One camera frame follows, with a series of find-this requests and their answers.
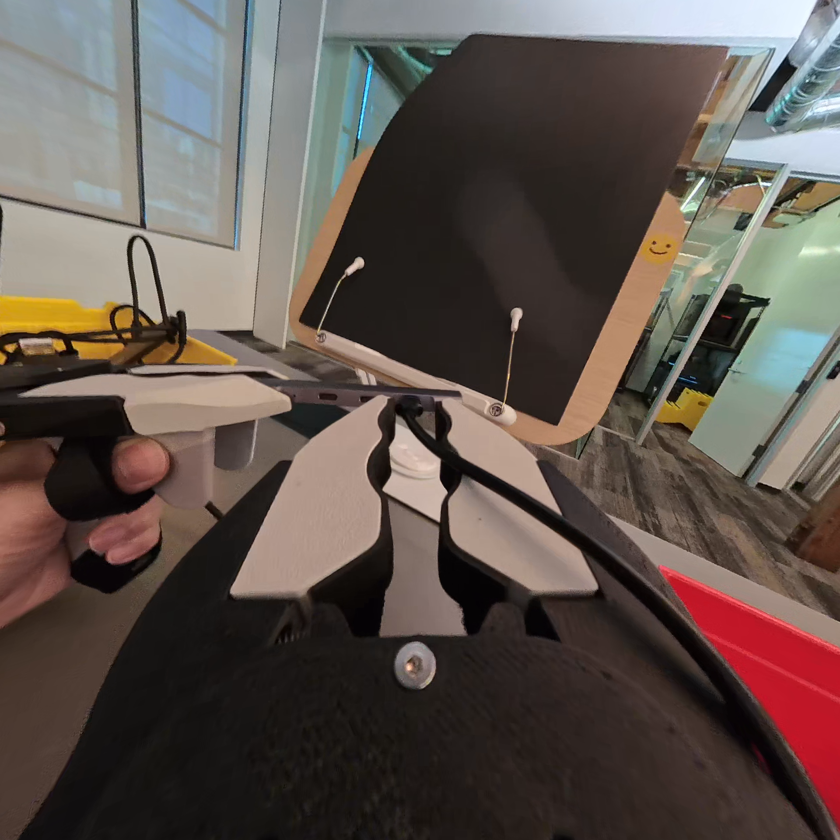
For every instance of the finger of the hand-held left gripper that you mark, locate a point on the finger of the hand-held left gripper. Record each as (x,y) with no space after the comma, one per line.
(197,371)
(197,403)

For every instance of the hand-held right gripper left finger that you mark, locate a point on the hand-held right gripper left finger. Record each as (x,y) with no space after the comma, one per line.
(315,518)

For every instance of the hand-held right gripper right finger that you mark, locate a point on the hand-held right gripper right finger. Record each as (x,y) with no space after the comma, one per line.
(518,551)

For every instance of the yellow plastic bin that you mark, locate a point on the yellow plastic bin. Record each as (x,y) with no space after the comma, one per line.
(39,315)

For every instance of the grey usb hub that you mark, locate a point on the grey usb hub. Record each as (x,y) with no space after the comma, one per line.
(315,394)

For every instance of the red plastic bin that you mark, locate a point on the red plastic bin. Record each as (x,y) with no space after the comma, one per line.
(754,643)

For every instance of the person's left hand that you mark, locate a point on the person's left hand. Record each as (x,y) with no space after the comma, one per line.
(26,538)

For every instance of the black shelf rack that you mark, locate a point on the black shelf rack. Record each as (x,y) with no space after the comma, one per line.
(715,341)

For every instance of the large window with blinds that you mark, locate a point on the large window with blinds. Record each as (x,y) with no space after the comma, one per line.
(65,98)

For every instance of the wooden board with black panel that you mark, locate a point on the wooden board with black panel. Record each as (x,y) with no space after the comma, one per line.
(525,229)

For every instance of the silver ventilation ducts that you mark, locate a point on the silver ventilation ducts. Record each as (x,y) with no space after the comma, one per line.
(807,72)

